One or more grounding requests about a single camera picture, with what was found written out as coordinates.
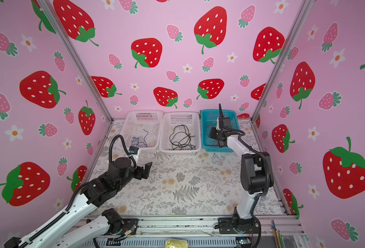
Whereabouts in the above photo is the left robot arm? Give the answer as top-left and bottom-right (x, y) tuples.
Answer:
(4, 146), (152, 248)

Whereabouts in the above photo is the floral table cloth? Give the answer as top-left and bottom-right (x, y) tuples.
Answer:
(77, 119), (284, 217)

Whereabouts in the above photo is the black cable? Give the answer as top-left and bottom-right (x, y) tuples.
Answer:
(169, 124), (196, 151)

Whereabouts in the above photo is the white plastic basket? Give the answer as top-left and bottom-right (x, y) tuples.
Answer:
(159, 112), (202, 154)
(120, 110), (164, 151)

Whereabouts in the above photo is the blue cable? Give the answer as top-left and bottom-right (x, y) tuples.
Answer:
(131, 128), (149, 148)

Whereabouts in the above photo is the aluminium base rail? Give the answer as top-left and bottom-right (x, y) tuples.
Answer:
(64, 215), (307, 248)

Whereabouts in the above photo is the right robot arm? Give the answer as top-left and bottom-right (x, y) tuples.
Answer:
(209, 120), (273, 234)

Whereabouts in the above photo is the middle white plastic basket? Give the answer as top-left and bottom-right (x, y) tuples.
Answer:
(159, 112), (202, 154)

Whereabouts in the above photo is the left white plastic basket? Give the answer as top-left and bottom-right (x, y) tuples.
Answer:
(120, 110), (164, 151)

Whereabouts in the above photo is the teal plastic basket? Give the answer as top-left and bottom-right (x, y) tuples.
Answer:
(201, 110), (233, 153)

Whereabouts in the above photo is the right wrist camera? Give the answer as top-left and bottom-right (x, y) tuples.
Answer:
(217, 103), (231, 131)

